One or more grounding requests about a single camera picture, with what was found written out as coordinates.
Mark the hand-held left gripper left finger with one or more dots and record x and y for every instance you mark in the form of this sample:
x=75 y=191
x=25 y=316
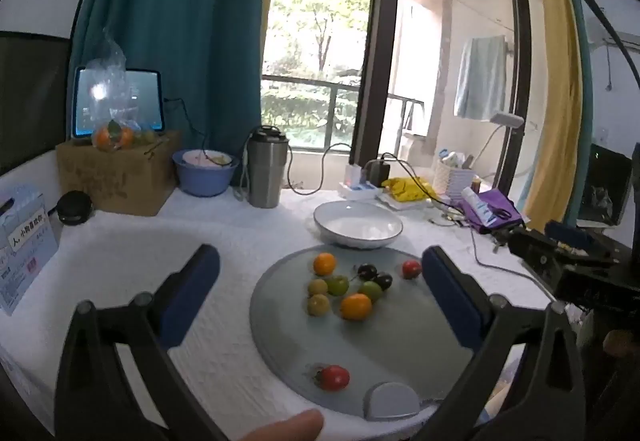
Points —
x=192 y=291

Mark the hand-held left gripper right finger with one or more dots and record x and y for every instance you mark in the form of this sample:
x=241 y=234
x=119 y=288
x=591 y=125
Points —
x=450 y=291

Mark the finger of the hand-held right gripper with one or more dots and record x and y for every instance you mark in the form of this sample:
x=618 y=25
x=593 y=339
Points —
x=560 y=227
x=530 y=246

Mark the red cherry tomato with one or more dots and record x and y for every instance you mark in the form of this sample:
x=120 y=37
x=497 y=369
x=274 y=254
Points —
x=334 y=377
x=411 y=269

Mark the dark cherry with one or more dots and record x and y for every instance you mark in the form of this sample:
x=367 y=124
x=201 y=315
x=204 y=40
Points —
x=367 y=271
x=384 y=280

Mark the round grey glass turntable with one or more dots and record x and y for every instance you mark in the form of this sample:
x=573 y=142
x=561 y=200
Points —
x=400 y=346

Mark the green round fruit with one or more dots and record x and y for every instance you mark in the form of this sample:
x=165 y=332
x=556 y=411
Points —
x=371 y=291
x=337 y=284

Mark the large orange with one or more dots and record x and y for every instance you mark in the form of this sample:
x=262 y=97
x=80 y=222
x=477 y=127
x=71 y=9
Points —
x=356 y=307

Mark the white round plate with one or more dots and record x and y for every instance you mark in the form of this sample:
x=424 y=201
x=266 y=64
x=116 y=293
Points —
x=357 y=223

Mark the yellow-brown round fruit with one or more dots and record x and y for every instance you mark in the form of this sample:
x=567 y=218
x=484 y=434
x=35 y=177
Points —
x=317 y=286
x=318 y=305

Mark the small orange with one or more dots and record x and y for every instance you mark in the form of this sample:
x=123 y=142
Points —
x=325 y=264

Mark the person's left hand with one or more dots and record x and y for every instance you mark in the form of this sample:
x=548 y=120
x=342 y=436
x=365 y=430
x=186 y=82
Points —
x=290 y=428

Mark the black scissors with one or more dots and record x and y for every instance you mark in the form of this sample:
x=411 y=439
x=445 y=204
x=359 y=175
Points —
x=501 y=214

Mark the purple pouch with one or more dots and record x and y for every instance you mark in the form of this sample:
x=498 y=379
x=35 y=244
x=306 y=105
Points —
x=492 y=198

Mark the black monitor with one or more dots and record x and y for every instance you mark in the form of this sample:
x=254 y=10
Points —
x=607 y=186

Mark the white cream tube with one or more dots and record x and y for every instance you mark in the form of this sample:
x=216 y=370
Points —
x=477 y=206

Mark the white textured tablecloth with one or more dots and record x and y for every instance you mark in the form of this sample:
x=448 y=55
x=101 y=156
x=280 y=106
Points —
x=225 y=231

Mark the white woven basket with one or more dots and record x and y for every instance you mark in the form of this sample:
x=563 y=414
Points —
x=455 y=183

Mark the white flat tray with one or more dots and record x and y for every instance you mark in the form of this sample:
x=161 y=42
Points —
x=400 y=205

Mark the blue plastic basin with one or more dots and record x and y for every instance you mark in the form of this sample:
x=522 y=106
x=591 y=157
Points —
x=202 y=183

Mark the yellow plastic bag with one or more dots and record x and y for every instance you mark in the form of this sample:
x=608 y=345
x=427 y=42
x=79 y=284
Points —
x=407 y=188

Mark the white desk lamp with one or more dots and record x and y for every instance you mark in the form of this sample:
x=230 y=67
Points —
x=507 y=120

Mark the white power strip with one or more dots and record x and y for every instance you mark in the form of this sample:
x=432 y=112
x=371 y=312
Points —
x=360 y=193

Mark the cardboard box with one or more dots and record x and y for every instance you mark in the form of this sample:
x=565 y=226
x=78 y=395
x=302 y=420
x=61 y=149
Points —
x=115 y=181

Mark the black charger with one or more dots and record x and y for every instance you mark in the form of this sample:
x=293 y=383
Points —
x=378 y=171

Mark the stainless steel tumbler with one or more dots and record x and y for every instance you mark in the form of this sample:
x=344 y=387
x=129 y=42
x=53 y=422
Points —
x=265 y=171

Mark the black round speaker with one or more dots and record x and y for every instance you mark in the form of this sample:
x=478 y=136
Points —
x=75 y=208

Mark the white charger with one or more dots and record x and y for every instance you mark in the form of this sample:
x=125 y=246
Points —
x=353 y=175

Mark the yellow curtain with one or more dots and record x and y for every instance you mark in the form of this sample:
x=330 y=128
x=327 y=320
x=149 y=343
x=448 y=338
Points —
x=555 y=71

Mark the light blue towel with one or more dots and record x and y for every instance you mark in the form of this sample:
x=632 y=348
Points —
x=480 y=81

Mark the tangerine in bag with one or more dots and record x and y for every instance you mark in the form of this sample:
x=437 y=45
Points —
x=125 y=136
x=102 y=137

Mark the blue white carton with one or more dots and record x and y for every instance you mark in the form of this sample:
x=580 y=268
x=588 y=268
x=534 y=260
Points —
x=25 y=261

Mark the tablet with lit screen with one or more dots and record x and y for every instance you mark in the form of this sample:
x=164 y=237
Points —
x=142 y=96

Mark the clear plastic bag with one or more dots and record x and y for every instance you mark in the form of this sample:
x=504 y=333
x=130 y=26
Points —
x=107 y=86

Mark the balcony railing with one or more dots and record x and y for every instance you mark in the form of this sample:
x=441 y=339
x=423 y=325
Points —
x=300 y=82

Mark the teal curtain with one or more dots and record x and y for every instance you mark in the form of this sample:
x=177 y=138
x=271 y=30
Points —
x=175 y=21

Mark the dark sliding door frame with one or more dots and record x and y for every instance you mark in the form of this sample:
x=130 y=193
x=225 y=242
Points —
x=377 y=46

